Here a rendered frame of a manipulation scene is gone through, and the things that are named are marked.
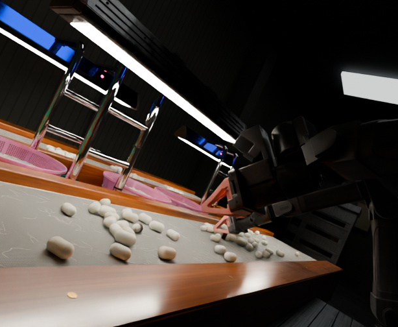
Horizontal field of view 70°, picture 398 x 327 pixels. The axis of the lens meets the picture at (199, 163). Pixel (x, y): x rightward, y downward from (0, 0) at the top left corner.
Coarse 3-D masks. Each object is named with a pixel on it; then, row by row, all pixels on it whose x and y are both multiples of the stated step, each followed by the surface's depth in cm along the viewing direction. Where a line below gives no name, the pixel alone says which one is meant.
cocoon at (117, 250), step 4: (112, 244) 43; (116, 244) 42; (120, 244) 43; (112, 248) 42; (116, 248) 42; (120, 248) 42; (124, 248) 42; (128, 248) 43; (112, 252) 42; (116, 252) 42; (120, 252) 42; (124, 252) 42; (128, 252) 42; (116, 256) 42; (120, 256) 42; (124, 256) 42; (128, 256) 42
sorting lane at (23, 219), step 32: (0, 192) 47; (32, 192) 54; (0, 224) 36; (32, 224) 40; (64, 224) 46; (96, 224) 52; (192, 224) 95; (0, 256) 30; (32, 256) 32; (96, 256) 40; (192, 256) 60; (256, 256) 92; (288, 256) 126
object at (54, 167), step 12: (0, 144) 77; (12, 144) 79; (0, 156) 57; (12, 156) 79; (24, 156) 80; (36, 156) 81; (48, 156) 81; (36, 168) 61; (48, 168) 79; (60, 168) 77
